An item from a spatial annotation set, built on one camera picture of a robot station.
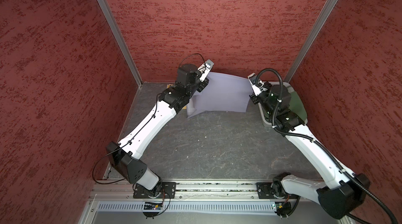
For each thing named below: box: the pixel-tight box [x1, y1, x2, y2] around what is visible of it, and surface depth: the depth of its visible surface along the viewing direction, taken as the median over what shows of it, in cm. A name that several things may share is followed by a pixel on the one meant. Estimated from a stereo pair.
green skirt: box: [288, 91, 308, 122], surface depth 96 cm
